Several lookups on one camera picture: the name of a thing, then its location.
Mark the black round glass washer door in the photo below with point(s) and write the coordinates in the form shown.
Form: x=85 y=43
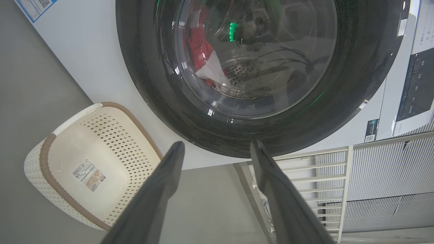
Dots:
x=152 y=84

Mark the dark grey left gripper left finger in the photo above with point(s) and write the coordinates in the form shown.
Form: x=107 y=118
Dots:
x=152 y=203

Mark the white metal railing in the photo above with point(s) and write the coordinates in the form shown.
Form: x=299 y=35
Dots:
x=346 y=176

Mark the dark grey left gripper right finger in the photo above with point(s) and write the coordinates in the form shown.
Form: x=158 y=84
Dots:
x=288 y=210

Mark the small black QR sticker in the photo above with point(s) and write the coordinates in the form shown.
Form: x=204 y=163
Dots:
x=371 y=130

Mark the printed label sticker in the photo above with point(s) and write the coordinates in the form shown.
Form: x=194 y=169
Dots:
x=89 y=175

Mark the red and white garment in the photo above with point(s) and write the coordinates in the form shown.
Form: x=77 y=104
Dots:
x=200 y=51

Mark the white washing machine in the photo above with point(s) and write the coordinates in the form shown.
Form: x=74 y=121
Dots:
x=84 y=51

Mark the blue energy label sticker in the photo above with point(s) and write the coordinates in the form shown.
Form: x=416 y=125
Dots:
x=34 y=8

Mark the cream perforated laundry basket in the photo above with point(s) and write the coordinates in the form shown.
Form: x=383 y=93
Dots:
x=101 y=149

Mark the dark washing machine control panel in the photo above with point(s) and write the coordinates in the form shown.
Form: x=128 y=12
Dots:
x=417 y=84

